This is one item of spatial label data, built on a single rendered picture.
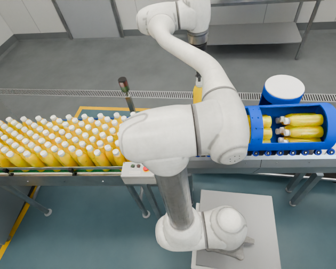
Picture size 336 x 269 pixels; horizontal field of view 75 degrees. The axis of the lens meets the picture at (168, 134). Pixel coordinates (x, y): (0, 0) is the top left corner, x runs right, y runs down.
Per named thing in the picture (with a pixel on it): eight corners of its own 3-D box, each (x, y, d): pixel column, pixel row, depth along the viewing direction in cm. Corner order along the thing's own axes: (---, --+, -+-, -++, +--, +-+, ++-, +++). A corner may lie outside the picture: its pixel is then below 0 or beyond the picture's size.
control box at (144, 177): (156, 184, 133) (153, 176, 125) (125, 184, 136) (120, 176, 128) (158, 169, 139) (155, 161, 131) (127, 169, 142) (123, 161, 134)
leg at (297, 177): (292, 192, 220) (318, 159, 171) (286, 192, 220) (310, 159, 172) (290, 187, 223) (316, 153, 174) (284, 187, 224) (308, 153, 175)
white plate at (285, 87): (271, 71, 180) (271, 72, 180) (260, 92, 166) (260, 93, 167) (308, 79, 168) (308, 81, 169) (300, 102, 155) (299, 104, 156)
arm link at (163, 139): (208, 254, 98) (159, 258, 100) (202, 219, 110) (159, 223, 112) (202, 132, 45) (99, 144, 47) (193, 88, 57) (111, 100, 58)
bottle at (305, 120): (321, 128, 129) (287, 129, 131) (316, 121, 134) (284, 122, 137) (325, 118, 125) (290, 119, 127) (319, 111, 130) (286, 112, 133)
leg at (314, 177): (296, 206, 211) (325, 176, 162) (289, 206, 212) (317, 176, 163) (294, 200, 215) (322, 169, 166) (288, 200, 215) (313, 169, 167)
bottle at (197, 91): (206, 104, 132) (207, 80, 117) (204, 113, 128) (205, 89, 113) (194, 103, 133) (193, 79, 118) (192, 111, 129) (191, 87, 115)
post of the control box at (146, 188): (165, 226, 214) (144, 179, 136) (160, 226, 215) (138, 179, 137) (165, 222, 217) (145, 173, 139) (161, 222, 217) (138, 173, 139)
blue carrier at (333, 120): (324, 158, 137) (348, 131, 114) (183, 159, 148) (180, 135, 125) (309, 122, 154) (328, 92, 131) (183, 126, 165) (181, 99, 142)
